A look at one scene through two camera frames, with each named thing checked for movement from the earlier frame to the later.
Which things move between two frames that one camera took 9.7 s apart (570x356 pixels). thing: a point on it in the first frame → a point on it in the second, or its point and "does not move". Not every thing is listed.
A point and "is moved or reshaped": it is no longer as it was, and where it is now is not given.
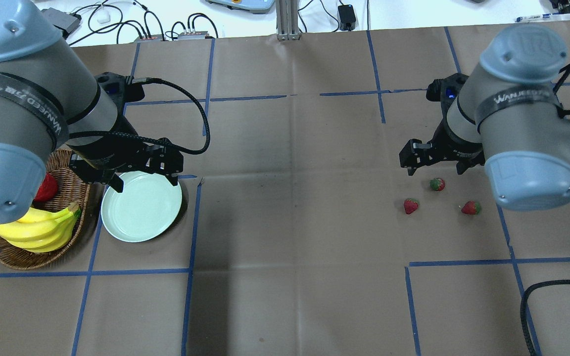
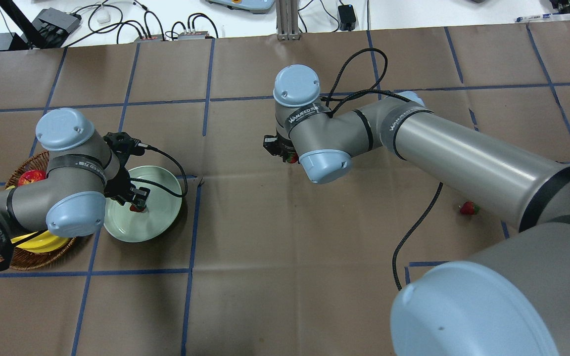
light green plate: (148, 206) does not move
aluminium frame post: (287, 20) does not move
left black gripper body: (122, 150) → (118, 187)
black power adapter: (347, 17) does not move
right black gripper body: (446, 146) → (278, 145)
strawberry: (438, 184) is moved or reshaped
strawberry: (410, 205) → (293, 157)
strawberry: (471, 207) does not move
